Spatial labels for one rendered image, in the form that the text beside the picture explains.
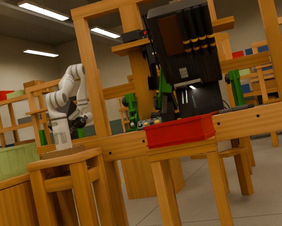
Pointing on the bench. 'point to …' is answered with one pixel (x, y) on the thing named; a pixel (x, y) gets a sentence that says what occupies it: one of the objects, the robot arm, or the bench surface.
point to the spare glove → (236, 108)
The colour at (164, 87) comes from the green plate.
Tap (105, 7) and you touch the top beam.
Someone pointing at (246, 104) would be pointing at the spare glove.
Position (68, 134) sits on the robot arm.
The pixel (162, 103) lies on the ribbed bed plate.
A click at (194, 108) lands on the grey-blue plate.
